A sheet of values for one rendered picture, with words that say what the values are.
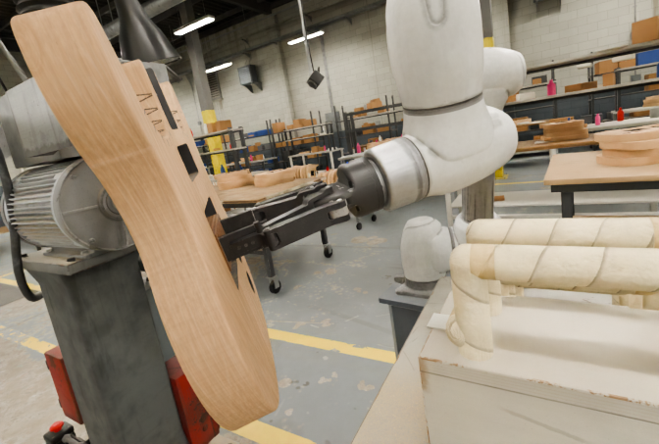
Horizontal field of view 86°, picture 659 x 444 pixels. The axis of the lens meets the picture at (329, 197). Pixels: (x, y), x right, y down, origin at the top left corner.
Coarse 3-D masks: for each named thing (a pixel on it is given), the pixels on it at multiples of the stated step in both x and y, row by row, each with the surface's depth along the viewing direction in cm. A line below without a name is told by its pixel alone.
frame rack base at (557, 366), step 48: (432, 336) 38; (528, 336) 35; (576, 336) 34; (624, 336) 33; (432, 384) 35; (480, 384) 32; (528, 384) 30; (576, 384) 29; (624, 384) 28; (432, 432) 36; (480, 432) 33; (528, 432) 31; (576, 432) 29; (624, 432) 27
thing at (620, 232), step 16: (480, 224) 39; (496, 224) 38; (512, 224) 37; (528, 224) 36; (544, 224) 35; (560, 224) 35; (576, 224) 34; (592, 224) 33; (608, 224) 33; (624, 224) 32; (640, 224) 31; (656, 224) 31; (496, 240) 38; (512, 240) 37; (528, 240) 36; (544, 240) 35; (560, 240) 34; (576, 240) 34; (592, 240) 33; (608, 240) 32; (624, 240) 32; (640, 240) 31; (656, 240) 31
